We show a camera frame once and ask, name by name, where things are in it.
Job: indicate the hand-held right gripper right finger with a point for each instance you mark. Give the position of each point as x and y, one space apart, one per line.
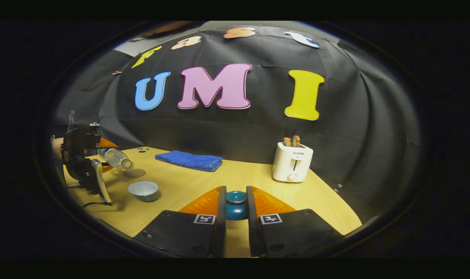
251 217

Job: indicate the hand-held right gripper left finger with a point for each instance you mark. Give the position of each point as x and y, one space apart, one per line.
221 217

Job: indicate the round brown coaster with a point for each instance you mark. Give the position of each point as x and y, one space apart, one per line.
134 173

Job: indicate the pale blue teacup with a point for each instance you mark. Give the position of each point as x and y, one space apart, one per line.
143 190

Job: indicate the brown toast slice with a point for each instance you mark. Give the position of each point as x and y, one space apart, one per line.
296 140
287 141

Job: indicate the clear plastic water bottle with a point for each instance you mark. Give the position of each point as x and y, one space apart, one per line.
116 158

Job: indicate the blue folded towel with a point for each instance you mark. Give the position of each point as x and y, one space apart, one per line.
190 160

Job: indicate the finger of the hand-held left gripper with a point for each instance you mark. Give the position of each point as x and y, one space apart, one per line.
107 144
107 168

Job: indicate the white toaster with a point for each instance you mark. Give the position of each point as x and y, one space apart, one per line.
293 164

